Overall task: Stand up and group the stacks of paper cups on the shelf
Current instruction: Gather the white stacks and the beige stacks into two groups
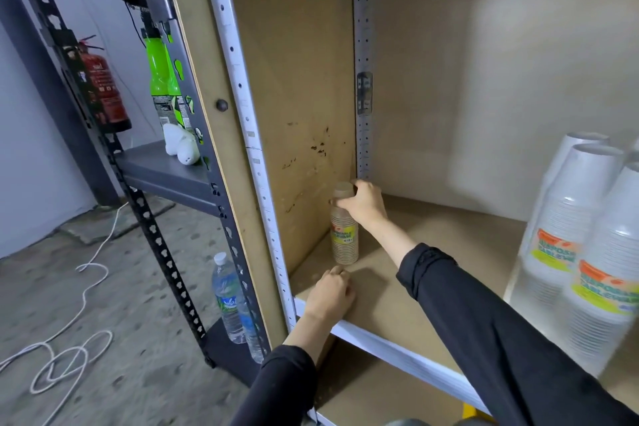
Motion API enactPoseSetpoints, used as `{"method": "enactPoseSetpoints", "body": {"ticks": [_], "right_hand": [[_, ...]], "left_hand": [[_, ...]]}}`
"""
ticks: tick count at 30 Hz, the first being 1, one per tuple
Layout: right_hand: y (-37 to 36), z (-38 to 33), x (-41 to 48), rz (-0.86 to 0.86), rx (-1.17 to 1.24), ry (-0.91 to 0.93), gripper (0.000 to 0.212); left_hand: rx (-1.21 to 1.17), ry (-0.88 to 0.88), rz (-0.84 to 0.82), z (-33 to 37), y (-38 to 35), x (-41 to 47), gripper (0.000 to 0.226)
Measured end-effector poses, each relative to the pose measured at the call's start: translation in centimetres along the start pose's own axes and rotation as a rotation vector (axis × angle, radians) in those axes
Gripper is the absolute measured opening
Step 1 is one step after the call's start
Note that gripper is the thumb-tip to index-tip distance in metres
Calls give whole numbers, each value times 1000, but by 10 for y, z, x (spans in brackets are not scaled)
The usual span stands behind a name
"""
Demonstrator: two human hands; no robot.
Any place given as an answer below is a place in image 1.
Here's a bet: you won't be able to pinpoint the grey metal clamp bracket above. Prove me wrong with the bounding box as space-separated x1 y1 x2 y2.
144 0 176 25

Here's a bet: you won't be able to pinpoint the stack of beige paper cups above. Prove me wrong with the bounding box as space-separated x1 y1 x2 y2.
329 182 360 266

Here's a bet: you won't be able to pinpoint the white figurine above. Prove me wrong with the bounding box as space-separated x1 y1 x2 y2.
162 122 202 166

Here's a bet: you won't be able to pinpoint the grey upright joint plate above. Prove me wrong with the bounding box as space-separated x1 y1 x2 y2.
356 71 374 116

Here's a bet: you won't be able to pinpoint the clear water bottle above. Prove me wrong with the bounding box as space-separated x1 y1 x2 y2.
211 252 246 345
237 296 266 365

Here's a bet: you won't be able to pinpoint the red fire extinguisher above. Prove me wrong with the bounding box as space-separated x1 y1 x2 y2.
75 35 132 134

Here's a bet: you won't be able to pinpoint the white cable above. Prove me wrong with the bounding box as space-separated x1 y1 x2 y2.
0 200 130 426

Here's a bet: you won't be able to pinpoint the black metal rack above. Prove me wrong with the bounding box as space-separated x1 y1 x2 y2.
0 0 273 387

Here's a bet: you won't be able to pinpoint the stack of white plastic cups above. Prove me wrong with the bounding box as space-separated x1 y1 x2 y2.
548 162 639 378
503 143 626 341
517 132 611 262

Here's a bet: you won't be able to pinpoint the person's left forearm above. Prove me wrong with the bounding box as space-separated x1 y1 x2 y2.
229 313 333 426

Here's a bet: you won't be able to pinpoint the person's left hand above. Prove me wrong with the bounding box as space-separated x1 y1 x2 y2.
304 266 357 324

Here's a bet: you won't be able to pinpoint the person's right hand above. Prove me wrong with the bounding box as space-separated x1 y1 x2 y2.
329 179 389 232

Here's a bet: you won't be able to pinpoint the white metal shelf wooden boards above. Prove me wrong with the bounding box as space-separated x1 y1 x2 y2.
157 0 639 426

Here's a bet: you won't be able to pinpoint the person's right forearm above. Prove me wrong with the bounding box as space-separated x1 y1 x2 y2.
367 218 639 426

